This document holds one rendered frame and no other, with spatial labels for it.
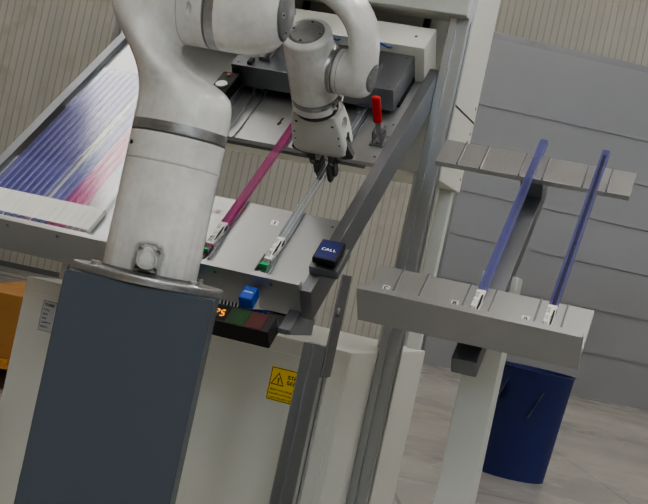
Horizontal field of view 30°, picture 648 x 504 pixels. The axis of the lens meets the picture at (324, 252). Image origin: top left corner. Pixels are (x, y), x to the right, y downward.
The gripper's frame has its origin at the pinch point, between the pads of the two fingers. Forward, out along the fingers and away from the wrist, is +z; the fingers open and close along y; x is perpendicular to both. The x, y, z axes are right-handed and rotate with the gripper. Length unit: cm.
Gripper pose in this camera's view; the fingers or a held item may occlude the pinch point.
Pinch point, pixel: (326, 168)
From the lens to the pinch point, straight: 222.9
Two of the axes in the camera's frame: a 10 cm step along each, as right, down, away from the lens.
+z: 1.0, 6.5, 7.5
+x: -3.4, 7.3, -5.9
